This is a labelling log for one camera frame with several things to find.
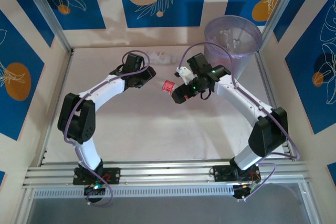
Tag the aluminium frame post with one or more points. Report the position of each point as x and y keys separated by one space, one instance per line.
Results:
x=50 y=11
x=278 y=6

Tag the aluminium frame beam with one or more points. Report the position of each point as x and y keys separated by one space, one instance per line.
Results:
x=162 y=171

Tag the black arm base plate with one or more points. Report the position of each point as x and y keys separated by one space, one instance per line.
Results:
x=220 y=174
x=115 y=175

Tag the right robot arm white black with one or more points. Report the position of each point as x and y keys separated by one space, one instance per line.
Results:
x=267 y=132

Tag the translucent purple plastic bin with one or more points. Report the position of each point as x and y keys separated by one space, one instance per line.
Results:
x=246 y=56

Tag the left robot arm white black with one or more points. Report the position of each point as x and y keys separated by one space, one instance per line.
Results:
x=78 y=119

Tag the small electronics board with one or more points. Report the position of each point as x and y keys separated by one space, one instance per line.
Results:
x=244 y=190
x=95 y=187

